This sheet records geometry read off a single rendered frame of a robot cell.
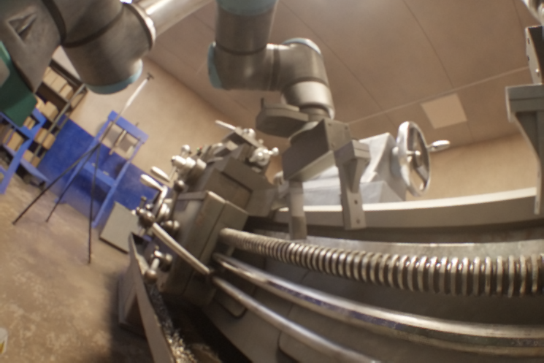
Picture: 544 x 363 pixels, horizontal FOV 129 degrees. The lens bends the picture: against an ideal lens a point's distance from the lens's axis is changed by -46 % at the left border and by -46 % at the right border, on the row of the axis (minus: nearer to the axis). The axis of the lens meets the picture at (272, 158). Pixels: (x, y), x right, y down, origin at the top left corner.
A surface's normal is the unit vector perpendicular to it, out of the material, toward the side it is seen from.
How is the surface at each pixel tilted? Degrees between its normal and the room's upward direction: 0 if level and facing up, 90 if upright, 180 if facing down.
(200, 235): 90
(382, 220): 90
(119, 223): 90
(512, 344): 90
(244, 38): 150
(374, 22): 180
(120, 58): 100
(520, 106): 114
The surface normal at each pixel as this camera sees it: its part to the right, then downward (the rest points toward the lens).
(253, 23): 0.29, 0.90
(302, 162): -0.90, -0.13
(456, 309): -0.73, -0.54
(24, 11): 0.93, -0.17
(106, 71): 0.48, 0.83
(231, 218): 0.57, -0.16
